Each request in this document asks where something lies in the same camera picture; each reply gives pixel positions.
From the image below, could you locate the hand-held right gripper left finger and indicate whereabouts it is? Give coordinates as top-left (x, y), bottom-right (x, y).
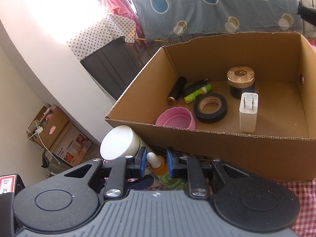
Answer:
top-left (63, 148), bottom-right (149, 199)

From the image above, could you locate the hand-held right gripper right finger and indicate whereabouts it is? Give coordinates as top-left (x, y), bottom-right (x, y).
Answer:
top-left (166, 147), bottom-right (250, 198)

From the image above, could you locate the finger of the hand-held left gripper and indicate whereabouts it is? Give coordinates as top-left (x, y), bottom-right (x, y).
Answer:
top-left (128, 176), bottom-right (154, 191)

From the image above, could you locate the green dropper bottle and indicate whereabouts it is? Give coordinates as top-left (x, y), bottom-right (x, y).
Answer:
top-left (146, 152), bottom-right (187, 190)

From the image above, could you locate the white plastic bottle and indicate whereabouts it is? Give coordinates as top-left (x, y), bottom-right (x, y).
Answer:
top-left (99, 125), bottom-right (161, 188)

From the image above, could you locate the pink plastic lid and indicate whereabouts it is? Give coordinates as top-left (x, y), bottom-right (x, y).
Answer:
top-left (155, 107), bottom-right (197, 130)

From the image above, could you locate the black tape roll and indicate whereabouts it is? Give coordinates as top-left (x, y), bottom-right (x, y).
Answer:
top-left (193, 93), bottom-right (228, 124)

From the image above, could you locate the black cylinder flashlight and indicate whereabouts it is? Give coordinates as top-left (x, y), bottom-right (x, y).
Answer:
top-left (166, 76), bottom-right (187, 104)

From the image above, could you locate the brown cardboard box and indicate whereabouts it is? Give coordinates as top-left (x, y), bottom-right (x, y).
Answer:
top-left (105, 32), bottom-right (316, 182)

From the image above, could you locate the black key fob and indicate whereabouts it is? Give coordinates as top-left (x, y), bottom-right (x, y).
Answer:
top-left (183, 78), bottom-right (209, 95)

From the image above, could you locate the white charger plug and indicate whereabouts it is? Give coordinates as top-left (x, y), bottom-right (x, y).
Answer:
top-left (239, 92), bottom-right (259, 132)

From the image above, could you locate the gold lid dark jar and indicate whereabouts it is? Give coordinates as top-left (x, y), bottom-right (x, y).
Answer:
top-left (227, 65), bottom-right (255, 100)

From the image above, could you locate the printed appliance box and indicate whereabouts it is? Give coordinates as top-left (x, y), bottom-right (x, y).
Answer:
top-left (46, 122), bottom-right (94, 167)

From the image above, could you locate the plain cardboard floor box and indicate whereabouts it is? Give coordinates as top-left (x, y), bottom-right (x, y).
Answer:
top-left (27, 105), bottom-right (70, 149)

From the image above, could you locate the dark grey cabinet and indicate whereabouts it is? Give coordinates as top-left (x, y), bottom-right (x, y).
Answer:
top-left (80, 36), bottom-right (163, 102)

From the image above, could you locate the red label dark case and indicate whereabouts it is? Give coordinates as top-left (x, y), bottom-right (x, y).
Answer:
top-left (0, 174), bottom-right (26, 197)

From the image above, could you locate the white star print cloth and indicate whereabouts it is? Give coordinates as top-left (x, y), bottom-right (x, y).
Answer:
top-left (67, 13), bottom-right (137, 60)

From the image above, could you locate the blue bedsheet with circles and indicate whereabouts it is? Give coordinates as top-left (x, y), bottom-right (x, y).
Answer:
top-left (128, 0), bottom-right (303, 42)

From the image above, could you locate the pink hanging garment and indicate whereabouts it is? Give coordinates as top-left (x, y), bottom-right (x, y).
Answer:
top-left (102, 0), bottom-right (146, 45)

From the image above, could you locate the black padded seat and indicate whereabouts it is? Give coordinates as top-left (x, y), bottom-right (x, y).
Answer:
top-left (296, 1), bottom-right (316, 26)

